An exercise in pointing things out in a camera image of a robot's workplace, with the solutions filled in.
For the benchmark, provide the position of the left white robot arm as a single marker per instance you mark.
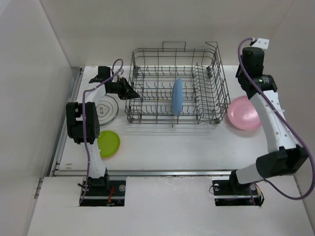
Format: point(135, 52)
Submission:
point(83, 124)

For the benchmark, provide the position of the white plate blue line motif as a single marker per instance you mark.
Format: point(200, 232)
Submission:
point(107, 110)

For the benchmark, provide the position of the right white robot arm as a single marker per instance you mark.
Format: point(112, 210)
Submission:
point(285, 156)

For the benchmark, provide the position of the lime green plastic plate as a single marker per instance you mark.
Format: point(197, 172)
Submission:
point(108, 143)

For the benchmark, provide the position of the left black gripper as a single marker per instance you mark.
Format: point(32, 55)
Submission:
point(127, 92)

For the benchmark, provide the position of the light blue plastic plate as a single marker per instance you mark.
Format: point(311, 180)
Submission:
point(177, 98)

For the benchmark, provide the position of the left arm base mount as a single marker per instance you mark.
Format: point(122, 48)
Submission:
point(103, 193)

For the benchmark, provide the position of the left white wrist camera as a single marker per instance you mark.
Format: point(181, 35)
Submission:
point(119, 74)

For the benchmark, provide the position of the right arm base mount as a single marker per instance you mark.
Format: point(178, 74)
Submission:
point(227, 196)

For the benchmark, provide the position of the grey wire dish rack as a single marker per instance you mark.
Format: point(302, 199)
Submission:
point(153, 72)

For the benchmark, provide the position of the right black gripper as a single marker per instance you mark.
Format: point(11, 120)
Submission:
point(238, 71)

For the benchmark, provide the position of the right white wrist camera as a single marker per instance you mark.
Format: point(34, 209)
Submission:
point(260, 43)

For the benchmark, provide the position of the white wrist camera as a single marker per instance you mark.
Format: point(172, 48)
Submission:
point(260, 43)
point(119, 74)

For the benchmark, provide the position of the pink plastic plate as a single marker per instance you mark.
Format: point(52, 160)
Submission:
point(243, 115)

